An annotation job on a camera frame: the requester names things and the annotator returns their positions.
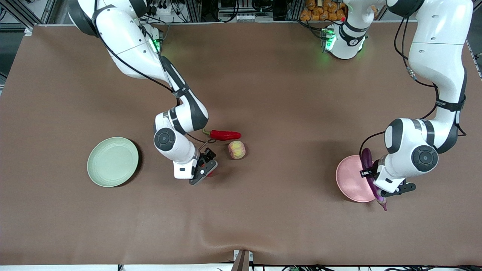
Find brown table cloth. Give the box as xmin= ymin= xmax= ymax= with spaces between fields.
xmin=0 ymin=21 xmax=482 ymax=266

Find pale green round plate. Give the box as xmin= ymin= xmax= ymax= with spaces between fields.
xmin=87 ymin=137 xmax=139 ymax=188

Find yellow pink peach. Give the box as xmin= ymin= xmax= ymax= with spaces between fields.
xmin=228 ymin=140 xmax=246 ymax=160

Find pink round plate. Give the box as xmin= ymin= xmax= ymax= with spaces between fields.
xmin=336 ymin=155 xmax=377 ymax=203

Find red chili pepper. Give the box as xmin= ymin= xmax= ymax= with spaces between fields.
xmin=203 ymin=129 xmax=242 ymax=141

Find grey metal camera bracket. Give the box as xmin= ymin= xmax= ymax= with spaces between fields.
xmin=232 ymin=250 xmax=253 ymax=271

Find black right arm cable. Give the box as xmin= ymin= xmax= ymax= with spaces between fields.
xmin=92 ymin=4 xmax=218 ymax=151

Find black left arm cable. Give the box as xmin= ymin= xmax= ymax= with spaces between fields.
xmin=360 ymin=17 xmax=467 ymax=166

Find orange snack bags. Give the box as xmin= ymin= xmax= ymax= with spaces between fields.
xmin=300 ymin=0 xmax=347 ymax=21

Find aluminium frame profile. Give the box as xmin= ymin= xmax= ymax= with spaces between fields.
xmin=0 ymin=0 xmax=36 ymax=35

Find long purple eggplant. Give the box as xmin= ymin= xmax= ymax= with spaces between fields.
xmin=361 ymin=148 xmax=388 ymax=212

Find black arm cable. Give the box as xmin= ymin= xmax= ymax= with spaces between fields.
xmin=360 ymin=17 xmax=467 ymax=166
xmin=92 ymin=4 xmax=218 ymax=151

